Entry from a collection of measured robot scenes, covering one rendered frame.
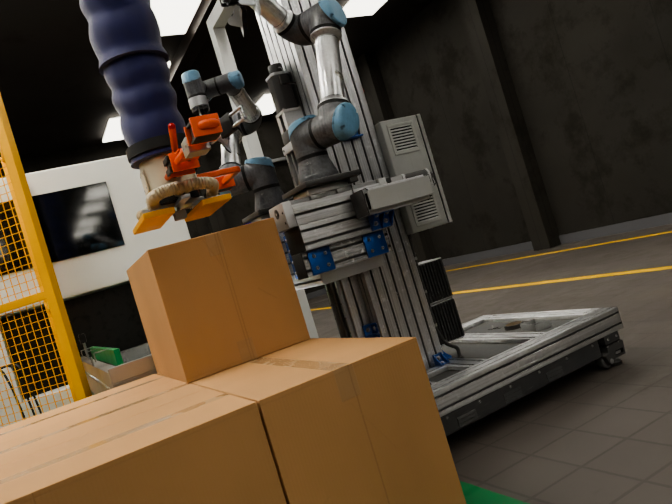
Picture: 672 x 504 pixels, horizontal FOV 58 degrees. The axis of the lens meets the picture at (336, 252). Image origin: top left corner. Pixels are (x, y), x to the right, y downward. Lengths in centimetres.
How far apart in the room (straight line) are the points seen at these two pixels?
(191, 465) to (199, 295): 72
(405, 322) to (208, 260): 93
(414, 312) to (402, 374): 109
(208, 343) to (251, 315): 15
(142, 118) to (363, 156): 86
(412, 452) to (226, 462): 42
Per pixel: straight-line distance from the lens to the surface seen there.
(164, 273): 182
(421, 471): 145
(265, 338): 188
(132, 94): 217
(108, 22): 224
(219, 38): 610
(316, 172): 214
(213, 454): 124
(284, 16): 236
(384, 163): 251
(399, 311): 243
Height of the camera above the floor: 78
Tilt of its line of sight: level
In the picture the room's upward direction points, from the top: 17 degrees counter-clockwise
